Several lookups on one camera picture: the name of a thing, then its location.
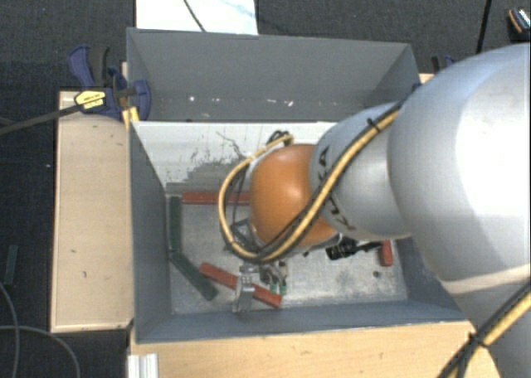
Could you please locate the dark green flat block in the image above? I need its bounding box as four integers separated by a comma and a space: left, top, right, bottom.
168, 250, 220, 303

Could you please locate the red-brown flat block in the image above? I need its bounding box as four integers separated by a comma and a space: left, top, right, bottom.
377, 239, 395, 267
199, 261, 284, 310
181, 191, 252, 206

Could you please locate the grey metal bin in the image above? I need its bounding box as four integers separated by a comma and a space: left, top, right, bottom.
125, 27, 470, 345

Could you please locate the pale wood board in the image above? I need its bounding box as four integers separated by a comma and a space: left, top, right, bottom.
49, 90, 135, 333

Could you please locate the black cylinder on white bracket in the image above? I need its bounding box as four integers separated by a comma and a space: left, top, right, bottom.
324, 235, 383, 262

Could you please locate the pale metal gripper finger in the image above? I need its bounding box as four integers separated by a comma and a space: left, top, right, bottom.
243, 266, 256, 313
231, 266, 246, 313

